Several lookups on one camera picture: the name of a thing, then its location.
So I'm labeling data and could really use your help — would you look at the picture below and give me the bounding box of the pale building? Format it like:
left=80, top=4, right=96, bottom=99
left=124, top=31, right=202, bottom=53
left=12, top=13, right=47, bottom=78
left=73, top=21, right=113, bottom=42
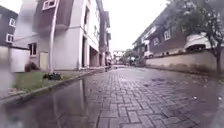
left=112, top=49, right=126, bottom=65

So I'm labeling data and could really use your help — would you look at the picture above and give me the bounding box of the group of trees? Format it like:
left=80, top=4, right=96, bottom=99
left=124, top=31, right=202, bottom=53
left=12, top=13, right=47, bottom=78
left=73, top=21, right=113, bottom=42
left=121, top=48, right=147, bottom=67

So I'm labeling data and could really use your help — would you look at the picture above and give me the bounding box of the grey brick paved road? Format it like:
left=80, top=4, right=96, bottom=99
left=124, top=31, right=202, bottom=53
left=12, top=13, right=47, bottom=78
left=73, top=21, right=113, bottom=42
left=0, top=65, right=224, bottom=128

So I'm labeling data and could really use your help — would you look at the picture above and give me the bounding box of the white and brown building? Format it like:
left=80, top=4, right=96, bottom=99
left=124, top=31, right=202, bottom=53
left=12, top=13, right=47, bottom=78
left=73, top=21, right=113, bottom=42
left=13, top=0, right=112, bottom=72

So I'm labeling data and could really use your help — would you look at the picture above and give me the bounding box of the brown building with white windows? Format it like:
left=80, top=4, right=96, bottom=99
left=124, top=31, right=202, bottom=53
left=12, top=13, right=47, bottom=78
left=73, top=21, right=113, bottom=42
left=132, top=5, right=224, bottom=60

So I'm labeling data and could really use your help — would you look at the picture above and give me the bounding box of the pale pole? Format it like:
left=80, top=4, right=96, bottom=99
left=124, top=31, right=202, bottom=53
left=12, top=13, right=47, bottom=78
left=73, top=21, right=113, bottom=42
left=43, top=0, right=62, bottom=81

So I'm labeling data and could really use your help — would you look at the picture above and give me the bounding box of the concrete kerb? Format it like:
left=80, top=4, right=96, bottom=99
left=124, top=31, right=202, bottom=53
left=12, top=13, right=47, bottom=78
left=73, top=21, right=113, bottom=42
left=0, top=67, right=109, bottom=108

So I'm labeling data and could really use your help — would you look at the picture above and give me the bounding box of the puddle of water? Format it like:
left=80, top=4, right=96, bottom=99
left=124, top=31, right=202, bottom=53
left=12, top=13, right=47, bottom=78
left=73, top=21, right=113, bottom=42
left=0, top=78, right=99, bottom=128

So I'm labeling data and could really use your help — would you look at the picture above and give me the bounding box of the bush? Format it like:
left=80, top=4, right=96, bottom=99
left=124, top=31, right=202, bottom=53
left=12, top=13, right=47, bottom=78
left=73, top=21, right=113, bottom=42
left=24, top=61, right=40, bottom=73

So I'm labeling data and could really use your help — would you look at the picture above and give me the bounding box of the grass patch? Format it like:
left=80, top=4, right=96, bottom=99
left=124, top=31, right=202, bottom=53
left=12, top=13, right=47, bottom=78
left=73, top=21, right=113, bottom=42
left=12, top=69, right=89, bottom=93

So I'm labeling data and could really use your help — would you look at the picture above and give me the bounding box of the tree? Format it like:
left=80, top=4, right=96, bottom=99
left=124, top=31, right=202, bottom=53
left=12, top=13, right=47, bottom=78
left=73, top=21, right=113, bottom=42
left=165, top=0, right=224, bottom=75

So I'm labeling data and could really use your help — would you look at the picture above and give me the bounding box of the dark grey building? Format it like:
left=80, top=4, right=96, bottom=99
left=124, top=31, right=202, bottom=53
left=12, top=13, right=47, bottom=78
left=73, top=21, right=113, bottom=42
left=0, top=4, right=20, bottom=48

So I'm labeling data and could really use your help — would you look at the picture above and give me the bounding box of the pale boundary wall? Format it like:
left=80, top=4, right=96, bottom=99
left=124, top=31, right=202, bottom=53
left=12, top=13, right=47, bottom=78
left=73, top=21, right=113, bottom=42
left=144, top=49, right=224, bottom=77

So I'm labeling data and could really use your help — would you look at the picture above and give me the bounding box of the white wall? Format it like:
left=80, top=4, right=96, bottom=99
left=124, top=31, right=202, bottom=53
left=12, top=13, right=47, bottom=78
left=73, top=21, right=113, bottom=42
left=0, top=44, right=31, bottom=74

